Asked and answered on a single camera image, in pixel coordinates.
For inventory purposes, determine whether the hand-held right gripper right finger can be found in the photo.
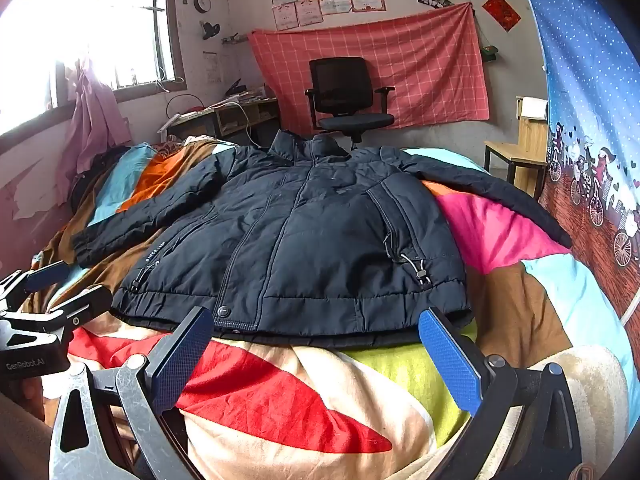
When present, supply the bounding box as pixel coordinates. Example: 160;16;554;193
419;307;583;480

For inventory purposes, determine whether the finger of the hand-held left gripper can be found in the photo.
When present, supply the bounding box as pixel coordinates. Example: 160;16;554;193
45;284;114;333
0;260;72;311

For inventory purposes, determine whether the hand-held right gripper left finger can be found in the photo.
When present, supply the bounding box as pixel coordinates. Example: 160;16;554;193
48;306;215;480

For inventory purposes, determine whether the dark navy padded jacket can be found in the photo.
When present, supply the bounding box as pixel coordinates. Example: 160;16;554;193
72;130;573;348

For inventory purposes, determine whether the person's left forearm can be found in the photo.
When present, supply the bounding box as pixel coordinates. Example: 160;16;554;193
0;377;53;480

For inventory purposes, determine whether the colourful patchwork blanket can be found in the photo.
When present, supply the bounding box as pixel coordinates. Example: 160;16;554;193
30;137;628;480

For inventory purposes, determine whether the dark cloth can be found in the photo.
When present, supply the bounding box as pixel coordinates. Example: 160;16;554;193
70;146;132;213

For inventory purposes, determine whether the pink hanging garment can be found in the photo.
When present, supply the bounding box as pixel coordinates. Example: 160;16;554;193
55;57;133;206

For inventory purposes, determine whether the wooden desk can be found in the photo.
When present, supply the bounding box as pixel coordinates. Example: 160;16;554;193
160;95;281;148

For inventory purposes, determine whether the wooden chair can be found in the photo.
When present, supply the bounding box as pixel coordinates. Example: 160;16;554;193
483;96;551;201

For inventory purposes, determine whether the window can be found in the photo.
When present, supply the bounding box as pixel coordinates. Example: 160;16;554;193
0;0;186;133

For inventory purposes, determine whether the white box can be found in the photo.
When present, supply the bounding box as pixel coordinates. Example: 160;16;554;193
520;97;548;121

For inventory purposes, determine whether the black office chair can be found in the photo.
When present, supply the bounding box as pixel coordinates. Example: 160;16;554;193
305;56;396;150

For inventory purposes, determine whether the blue printed bicycle curtain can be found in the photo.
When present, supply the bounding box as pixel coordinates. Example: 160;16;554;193
515;0;640;346

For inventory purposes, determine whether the white cable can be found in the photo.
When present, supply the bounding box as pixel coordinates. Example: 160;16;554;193
220;101;261;148

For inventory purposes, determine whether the white wall paper sheet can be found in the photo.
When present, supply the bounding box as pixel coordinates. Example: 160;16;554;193
202;51;222;84

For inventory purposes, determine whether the red checked wall cloth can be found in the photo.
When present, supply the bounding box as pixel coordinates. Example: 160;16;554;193
247;2;491;136

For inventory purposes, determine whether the red paper wall ornament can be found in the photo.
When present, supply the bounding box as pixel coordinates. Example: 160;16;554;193
482;0;522;32

